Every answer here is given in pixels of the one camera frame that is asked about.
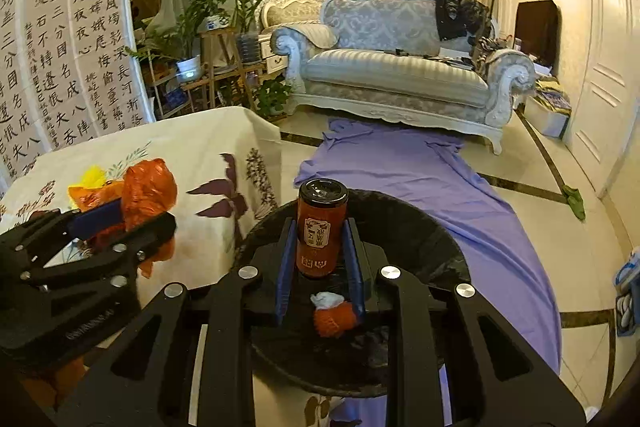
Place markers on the green cloth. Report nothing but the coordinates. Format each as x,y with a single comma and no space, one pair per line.
574,202

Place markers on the white side table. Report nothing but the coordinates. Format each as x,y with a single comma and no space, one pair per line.
275,57

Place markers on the black bag-lined trash bin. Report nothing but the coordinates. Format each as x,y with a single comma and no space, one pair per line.
425,247

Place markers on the small green floor plant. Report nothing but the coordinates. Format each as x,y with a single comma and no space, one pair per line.
272,97

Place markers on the dark patterned cloth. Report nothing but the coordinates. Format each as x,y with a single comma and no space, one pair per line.
487,54

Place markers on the white box of items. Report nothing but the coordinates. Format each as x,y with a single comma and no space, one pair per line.
547,112

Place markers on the tall green plant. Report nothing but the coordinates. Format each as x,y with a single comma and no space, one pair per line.
200,14

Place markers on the purple floor cloth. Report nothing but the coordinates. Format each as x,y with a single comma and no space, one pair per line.
425,177

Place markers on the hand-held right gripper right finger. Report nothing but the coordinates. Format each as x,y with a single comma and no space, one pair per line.
353,279

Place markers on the ornate grey sofa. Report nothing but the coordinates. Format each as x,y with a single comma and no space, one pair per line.
390,77

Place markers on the black garment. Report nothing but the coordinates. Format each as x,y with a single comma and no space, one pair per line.
457,14

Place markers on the leafy plant in dark pot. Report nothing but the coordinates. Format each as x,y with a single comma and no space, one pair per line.
247,2

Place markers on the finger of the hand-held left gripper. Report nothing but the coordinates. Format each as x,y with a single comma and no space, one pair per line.
97,218
145,234

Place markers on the low plant shelf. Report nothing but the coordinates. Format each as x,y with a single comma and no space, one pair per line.
170,92

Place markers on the yellow cloth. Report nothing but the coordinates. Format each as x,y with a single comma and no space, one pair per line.
91,179

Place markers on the ornate cream armchair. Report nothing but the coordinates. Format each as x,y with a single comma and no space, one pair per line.
290,9

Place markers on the white panel door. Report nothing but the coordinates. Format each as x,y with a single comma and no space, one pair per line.
602,57

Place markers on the white plant pot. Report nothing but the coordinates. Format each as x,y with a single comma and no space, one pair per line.
189,68

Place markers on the floral tablecloth table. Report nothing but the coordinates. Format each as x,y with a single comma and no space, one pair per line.
200,142

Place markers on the orange plastic bag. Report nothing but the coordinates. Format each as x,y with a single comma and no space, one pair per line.
147,192

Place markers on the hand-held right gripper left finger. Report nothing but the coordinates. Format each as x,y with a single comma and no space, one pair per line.
283,279

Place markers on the blue and white ceramic pot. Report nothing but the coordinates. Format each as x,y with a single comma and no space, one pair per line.
218,24

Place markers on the black remote control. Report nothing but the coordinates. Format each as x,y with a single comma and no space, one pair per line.
397,52

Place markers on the orange bottle with black cap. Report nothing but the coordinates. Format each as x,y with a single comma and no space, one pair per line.
321,232

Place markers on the dark wooden cabinet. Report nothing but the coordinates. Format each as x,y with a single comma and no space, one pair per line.
537,32

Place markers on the calligraphy screen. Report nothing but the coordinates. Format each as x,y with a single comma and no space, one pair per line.
65,47

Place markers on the white tissue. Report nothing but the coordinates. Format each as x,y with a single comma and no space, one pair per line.
325,299

